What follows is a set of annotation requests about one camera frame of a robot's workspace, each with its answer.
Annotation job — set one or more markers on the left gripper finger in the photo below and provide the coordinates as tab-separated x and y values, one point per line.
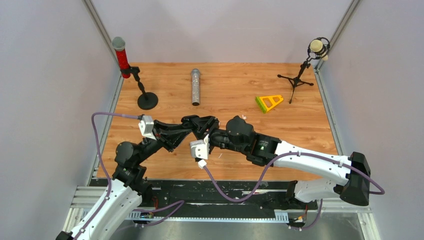
167	127
173	138

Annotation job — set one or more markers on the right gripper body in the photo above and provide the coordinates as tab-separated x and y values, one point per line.
212	125

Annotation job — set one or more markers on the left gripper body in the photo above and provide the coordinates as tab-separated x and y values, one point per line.
161	137

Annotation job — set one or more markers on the black earbud charging case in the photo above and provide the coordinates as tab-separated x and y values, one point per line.
189	122

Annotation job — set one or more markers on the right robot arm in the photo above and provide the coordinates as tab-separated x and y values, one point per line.
346	177

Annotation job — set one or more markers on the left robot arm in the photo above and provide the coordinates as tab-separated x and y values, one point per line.
127	187

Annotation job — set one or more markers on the silver glitter microphone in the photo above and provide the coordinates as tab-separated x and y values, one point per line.
195	87

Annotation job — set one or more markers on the green toy brick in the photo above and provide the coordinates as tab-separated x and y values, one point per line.
261	104

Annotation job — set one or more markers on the yellow triangular plastic piece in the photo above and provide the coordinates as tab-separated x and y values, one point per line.
272	101

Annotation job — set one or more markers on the red glitter microphone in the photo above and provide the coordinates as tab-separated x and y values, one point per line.
119	45

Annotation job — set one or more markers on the black tripod mic stand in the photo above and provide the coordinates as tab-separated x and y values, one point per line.
297	81

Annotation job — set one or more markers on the beige condenser microphone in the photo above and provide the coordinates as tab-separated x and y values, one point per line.
319	48

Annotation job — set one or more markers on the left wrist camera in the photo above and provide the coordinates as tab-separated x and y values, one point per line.
146	127

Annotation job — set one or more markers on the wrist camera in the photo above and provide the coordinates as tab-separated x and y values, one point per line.
199	150
146	127

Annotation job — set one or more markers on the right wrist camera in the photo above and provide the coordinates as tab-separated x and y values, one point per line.
199	150

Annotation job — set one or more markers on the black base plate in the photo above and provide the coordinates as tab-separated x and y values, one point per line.
202	200

